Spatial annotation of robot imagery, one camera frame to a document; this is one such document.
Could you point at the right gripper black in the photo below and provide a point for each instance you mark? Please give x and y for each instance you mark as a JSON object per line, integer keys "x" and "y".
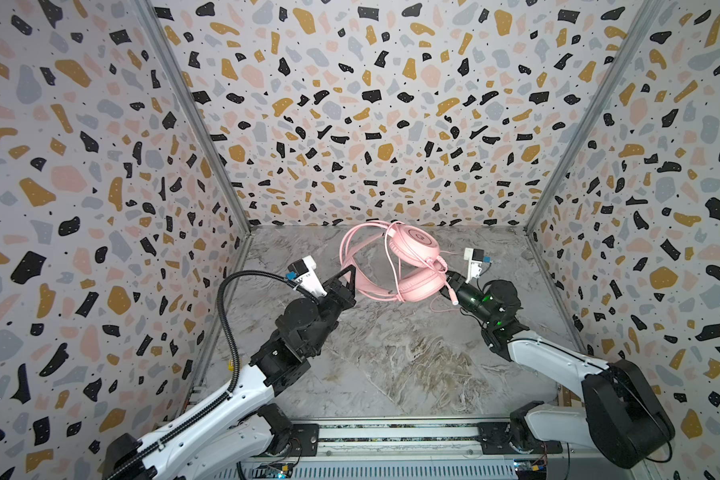
{"x": 458, "y": 290}

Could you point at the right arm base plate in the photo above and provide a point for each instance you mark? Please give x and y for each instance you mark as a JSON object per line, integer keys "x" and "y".
{"x": 507, "y": 438}

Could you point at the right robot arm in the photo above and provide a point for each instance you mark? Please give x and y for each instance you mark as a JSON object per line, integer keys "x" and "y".
{"x": 620, "y": 415}

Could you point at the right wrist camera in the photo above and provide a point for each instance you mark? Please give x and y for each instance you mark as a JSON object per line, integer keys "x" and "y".
{"x": 477, "y": 263}

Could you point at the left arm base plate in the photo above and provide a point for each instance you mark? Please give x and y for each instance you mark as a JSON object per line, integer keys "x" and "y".
{"x": 298, "y": 440}

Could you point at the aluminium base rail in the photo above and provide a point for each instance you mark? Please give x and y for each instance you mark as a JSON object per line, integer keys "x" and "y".
{"x": 405, "y": 438}

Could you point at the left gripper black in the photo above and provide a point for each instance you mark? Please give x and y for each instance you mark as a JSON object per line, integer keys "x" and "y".
{"x": 341, "y": 295}

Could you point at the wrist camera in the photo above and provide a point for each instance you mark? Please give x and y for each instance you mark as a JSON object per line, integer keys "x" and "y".
{"x": 477, "y": 263}
{"x": 303, "y": 273}

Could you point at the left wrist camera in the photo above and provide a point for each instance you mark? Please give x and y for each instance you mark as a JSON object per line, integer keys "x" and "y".
{"x": 303, "y": 273}

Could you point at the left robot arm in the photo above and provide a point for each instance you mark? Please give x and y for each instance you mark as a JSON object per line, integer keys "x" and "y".
{"x": 241, "y": 420}

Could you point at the circuit board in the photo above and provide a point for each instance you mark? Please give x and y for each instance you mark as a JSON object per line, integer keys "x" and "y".
{"x": 530, "y": 470}
{"x": 275, "y": 471}

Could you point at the left circuit board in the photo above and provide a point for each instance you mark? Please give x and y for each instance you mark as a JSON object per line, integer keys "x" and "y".
{"x": 275, "y": 471}

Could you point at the right circuit board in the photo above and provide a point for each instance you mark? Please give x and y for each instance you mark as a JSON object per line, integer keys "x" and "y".
{"x": 530, "y": 470}

